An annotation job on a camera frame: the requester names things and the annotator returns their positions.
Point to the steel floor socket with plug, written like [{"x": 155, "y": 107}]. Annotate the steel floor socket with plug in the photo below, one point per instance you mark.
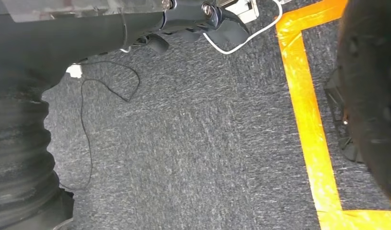
[{"x": 246, "y": 11}]

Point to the black robot foot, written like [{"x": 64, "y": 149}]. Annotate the black robot foot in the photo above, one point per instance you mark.
[{"x": 335, "y": 95}]

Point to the yellow floor tape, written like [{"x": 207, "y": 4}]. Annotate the yellow floor tape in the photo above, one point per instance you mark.
[{"x": 309, "y": 127}]

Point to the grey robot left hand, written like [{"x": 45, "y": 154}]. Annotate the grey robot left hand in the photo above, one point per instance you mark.
[{"x": 71, "y": 35}]

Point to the white power strip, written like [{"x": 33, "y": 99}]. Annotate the white power strip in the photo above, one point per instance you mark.
[{"x": 75, "y": 70}]

